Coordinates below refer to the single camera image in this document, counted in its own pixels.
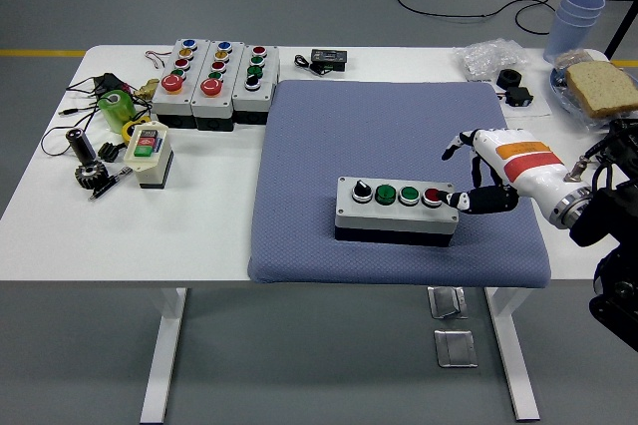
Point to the white paper sheet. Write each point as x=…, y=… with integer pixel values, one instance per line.
x=541, y=108

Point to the blue plate in clear wrap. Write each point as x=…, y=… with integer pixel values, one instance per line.
x=558, y=83

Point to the blue-grey padded mat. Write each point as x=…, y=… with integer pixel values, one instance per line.
x=349, y=145

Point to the cream red-green switch box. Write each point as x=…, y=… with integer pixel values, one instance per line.
x=149, y=170

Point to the grey four-button control box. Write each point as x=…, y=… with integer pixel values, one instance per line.
x=394, y=218

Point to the black device box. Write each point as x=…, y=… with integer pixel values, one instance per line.
x=627, y=127

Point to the white table leg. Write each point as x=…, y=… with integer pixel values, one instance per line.
x=513, y=355
x=164, y=355

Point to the yellow tape roll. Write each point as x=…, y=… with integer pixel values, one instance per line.
x=127, y=129

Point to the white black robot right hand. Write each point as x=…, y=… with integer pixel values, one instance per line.
x=523, y=160

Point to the black power adapter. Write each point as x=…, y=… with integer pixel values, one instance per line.
x=109, y=83

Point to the translucent green tape roll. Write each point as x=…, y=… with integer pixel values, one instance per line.
x=117, y=118

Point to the stack of blue cups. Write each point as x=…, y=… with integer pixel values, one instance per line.
x=573, y=21

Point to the clear plastic bag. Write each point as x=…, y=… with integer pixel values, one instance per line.
x=486, y=58

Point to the brass fitting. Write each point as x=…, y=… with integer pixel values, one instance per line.
x=147, y=90

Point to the grey four-button selector box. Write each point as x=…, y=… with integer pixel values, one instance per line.
x=249, y=101

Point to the black digital meter module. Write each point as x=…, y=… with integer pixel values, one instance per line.
x=329, y=57

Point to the small black servo block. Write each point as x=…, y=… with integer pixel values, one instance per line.
x=518, y=96

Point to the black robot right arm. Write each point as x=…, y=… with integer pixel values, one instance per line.
x=603, y=215

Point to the black bevel gear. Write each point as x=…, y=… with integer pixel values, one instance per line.
x=92, y=176

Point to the light bread slice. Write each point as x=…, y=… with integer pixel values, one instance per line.
x=603, y=86

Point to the metal floor socket plate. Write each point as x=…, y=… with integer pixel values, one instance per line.
x=454, y=347
x=446, y=302

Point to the grey five-button emergency stop box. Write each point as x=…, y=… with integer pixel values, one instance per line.
x=167, y=103
x=212, y=106

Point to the black metal cylinder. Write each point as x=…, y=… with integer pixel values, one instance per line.
x=82, y=148

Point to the small black toothed part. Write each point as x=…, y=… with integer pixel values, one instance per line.
x=107, y=151

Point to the black metal frame stand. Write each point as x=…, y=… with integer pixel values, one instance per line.
x=623, y=26

